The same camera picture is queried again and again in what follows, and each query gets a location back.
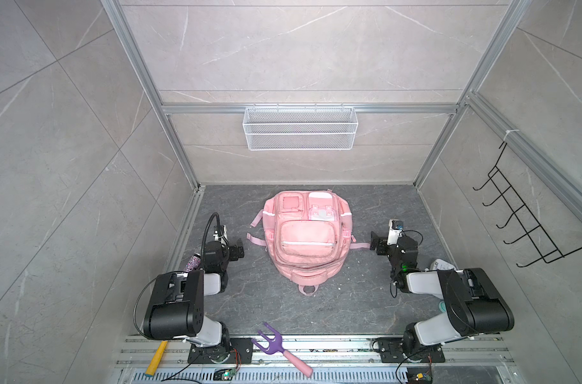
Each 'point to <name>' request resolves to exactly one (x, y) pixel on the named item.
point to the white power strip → (440, 264)
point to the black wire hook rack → (548, 250)
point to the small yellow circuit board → (420, 375)
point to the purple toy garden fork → (275, 346)
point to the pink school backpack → (308, 234)
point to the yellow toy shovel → (156, 359)
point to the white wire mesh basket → (300, 129)
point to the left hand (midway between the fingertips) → (230, 236)
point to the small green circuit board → (224, 374)
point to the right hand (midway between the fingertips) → (387, 231)
